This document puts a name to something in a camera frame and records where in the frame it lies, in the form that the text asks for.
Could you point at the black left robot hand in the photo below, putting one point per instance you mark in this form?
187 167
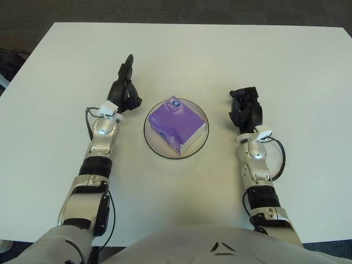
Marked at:
116 92

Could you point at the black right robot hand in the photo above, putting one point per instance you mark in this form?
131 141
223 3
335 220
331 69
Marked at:
253 115

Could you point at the purple tissue paper pack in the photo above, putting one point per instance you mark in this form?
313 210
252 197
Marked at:
176 121

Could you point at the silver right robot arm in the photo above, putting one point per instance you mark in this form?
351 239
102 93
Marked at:
255 155

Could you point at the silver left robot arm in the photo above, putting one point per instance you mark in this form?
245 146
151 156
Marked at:
103 130

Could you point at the white plate with black rim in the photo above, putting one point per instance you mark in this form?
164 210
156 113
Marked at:
150 138

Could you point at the black bag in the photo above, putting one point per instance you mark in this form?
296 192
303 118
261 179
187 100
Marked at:
9 63

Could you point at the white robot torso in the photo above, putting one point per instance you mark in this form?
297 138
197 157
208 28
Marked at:
220 247

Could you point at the black table leg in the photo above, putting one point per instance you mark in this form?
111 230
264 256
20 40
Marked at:
96 255

